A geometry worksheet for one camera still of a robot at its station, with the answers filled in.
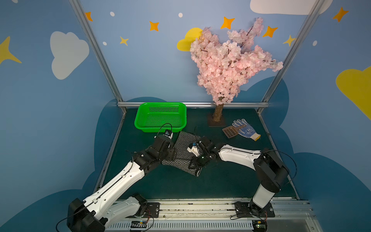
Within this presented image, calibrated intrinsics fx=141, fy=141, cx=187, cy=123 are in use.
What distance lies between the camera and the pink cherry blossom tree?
2.17ft

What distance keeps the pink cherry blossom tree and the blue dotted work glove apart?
0.39 meters

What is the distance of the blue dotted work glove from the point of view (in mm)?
1066
